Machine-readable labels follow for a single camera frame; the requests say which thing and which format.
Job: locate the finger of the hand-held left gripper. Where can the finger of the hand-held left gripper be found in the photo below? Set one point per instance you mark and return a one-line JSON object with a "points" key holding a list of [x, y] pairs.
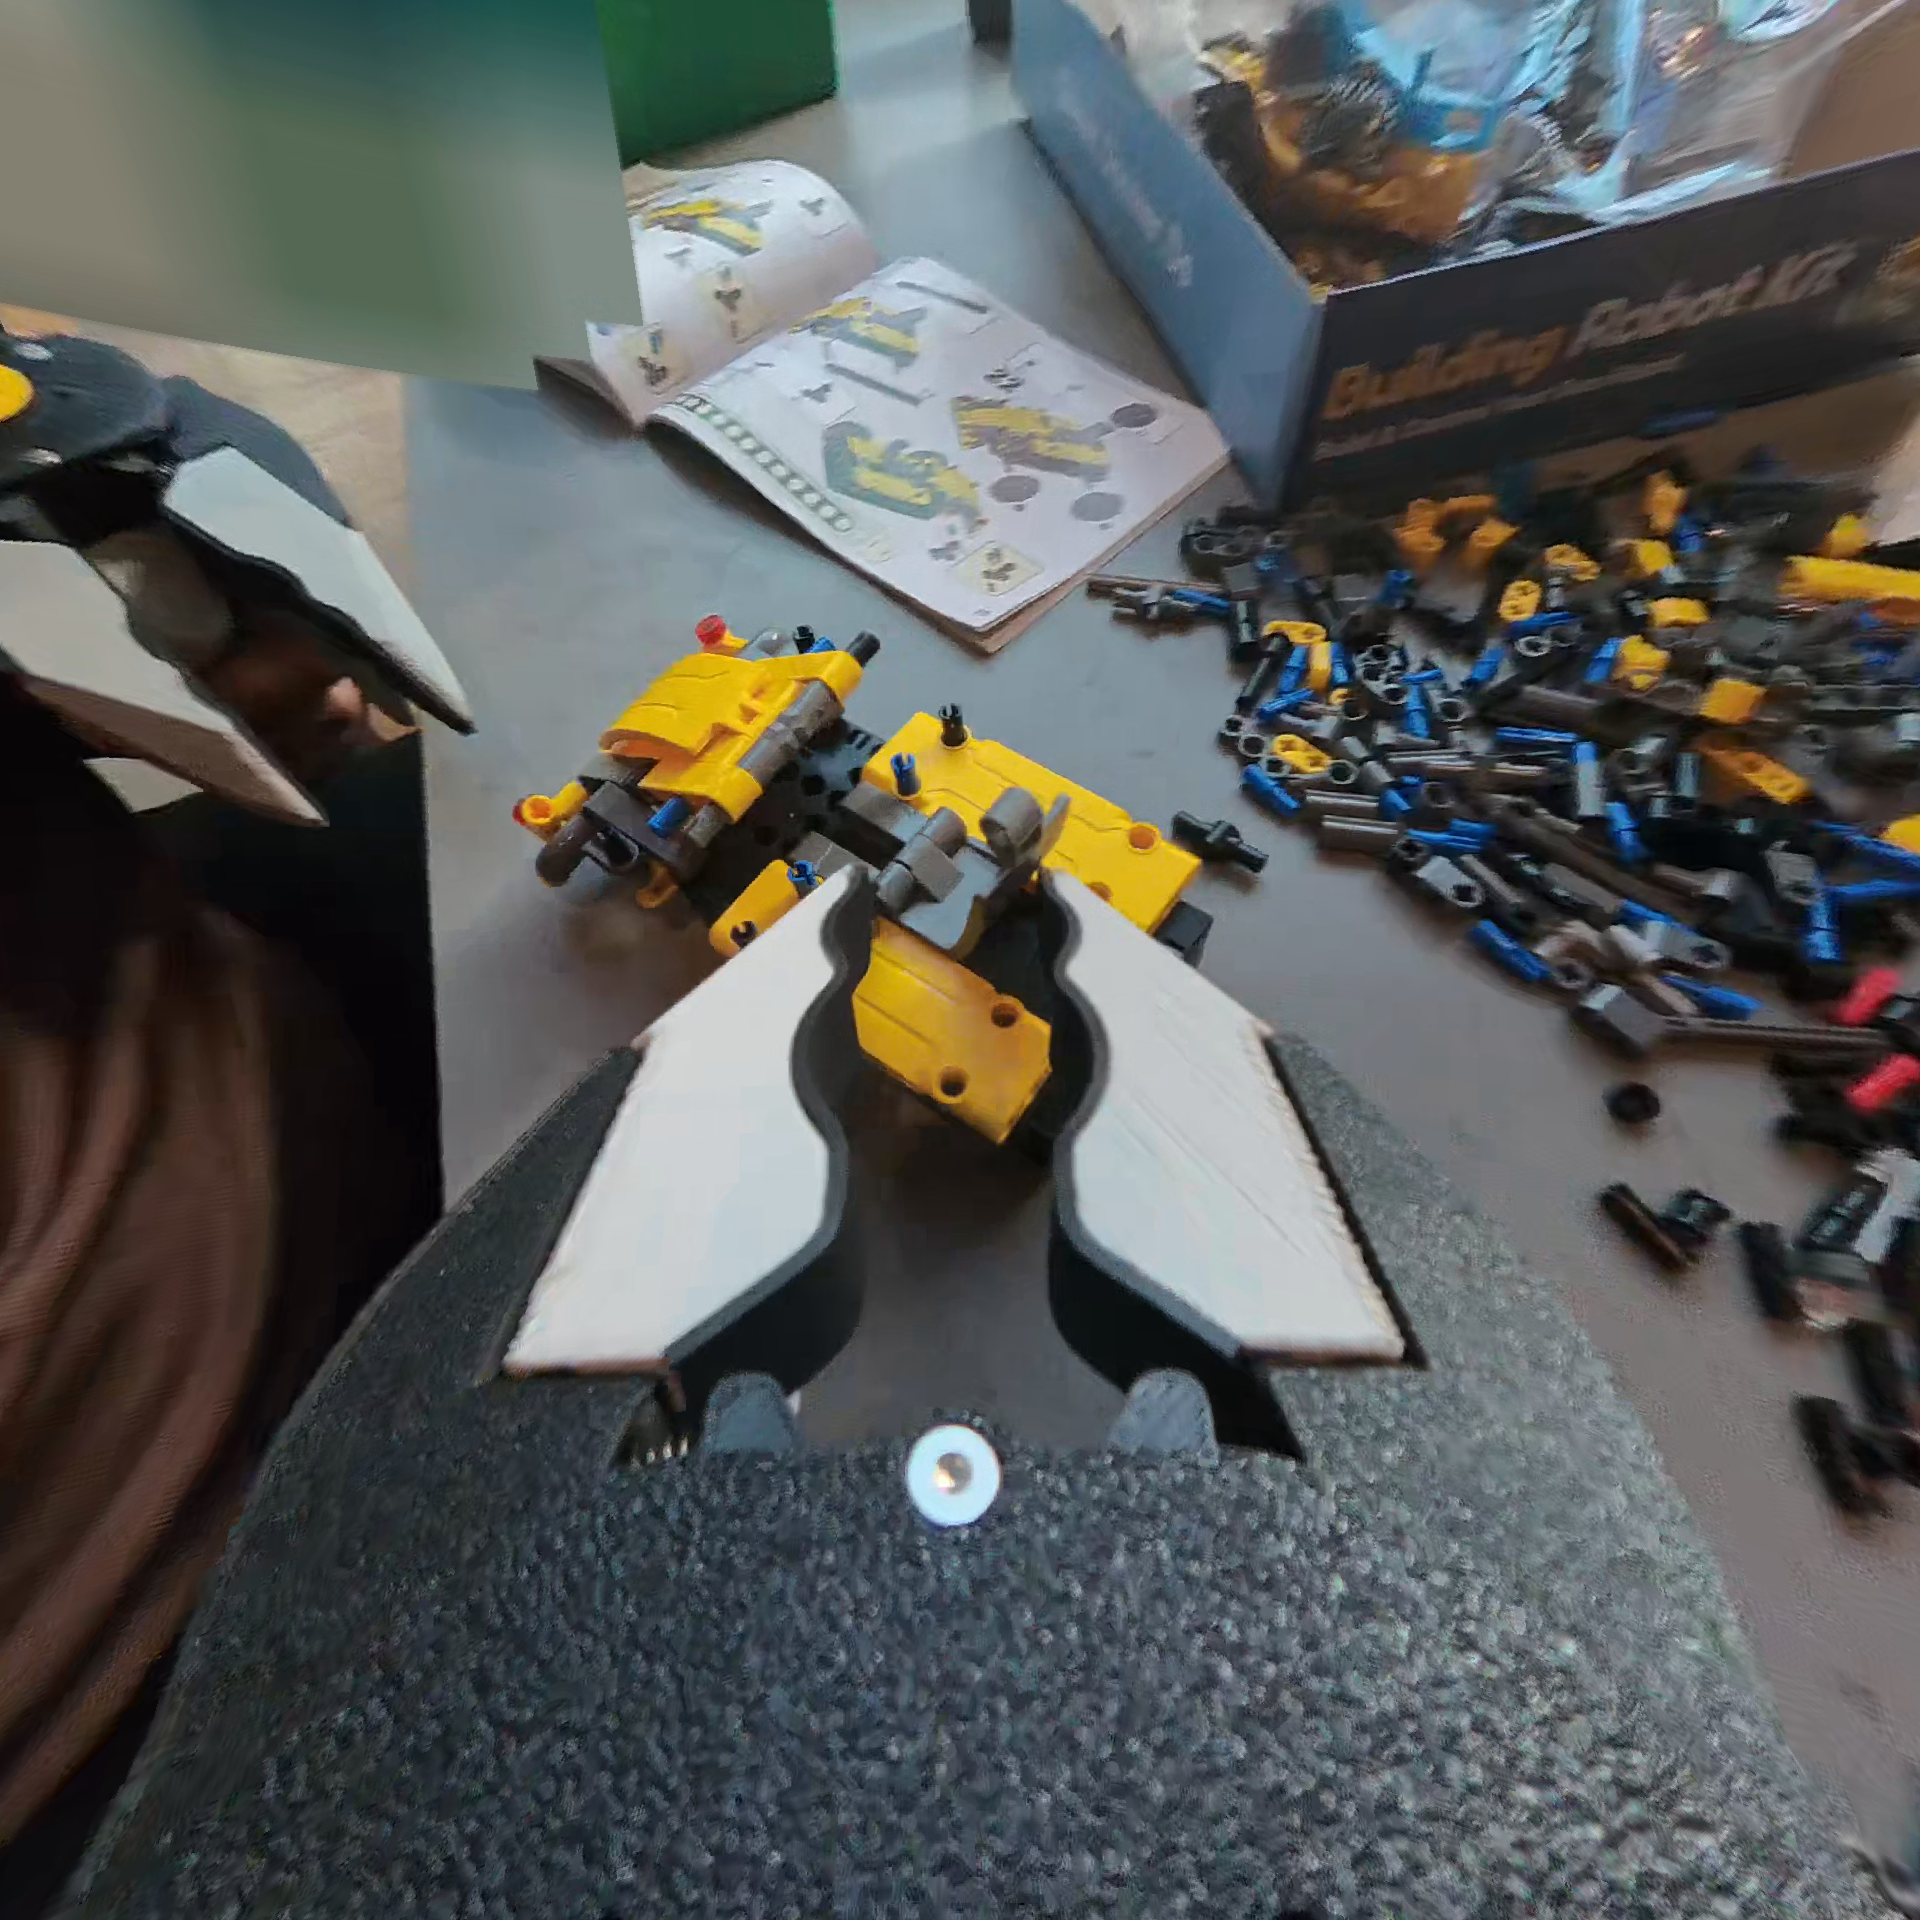
{"points": [[317, 572], [105, 660]]}

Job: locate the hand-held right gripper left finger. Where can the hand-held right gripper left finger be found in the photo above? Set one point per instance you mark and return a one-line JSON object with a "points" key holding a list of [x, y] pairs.
{"points": [[675, 1202]]}

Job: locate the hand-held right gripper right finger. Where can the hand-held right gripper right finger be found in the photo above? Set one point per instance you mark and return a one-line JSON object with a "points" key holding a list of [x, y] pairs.
{"points": [[1212, 1188]]}

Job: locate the yellow toy vehicle model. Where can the yellow toy vehicle model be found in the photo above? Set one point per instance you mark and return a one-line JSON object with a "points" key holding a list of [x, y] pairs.
{"points": [[719, 705]]}

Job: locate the pile of small building parts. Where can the pile of small building parts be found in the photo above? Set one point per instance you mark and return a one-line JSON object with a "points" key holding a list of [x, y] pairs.
{"points": [[1561, 781]]}

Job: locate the grey desk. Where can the grey desk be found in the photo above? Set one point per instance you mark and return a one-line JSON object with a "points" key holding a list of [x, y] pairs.
{"points": [[603, 602]]}

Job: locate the person's left hand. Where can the person's left hand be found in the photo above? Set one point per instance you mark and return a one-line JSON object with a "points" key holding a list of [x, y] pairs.
{"points": [[300, 697]]}

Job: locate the black long axle pin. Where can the black long axle pin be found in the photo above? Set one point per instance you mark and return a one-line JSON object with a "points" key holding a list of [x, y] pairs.
{"points": [[1212, 843]]}

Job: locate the green plastic bin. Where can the green plastic bin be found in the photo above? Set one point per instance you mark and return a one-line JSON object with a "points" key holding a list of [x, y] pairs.
{"points": [[719, 62]]}

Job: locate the instruction booklet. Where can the instruction booklet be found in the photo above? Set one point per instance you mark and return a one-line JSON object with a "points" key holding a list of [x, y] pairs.
{"points": [[962, 451]]}

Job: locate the blue cardboard box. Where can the blue cardboard box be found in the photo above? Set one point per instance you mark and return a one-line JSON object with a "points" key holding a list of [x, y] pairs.
{"points": [[1501, 362]]}

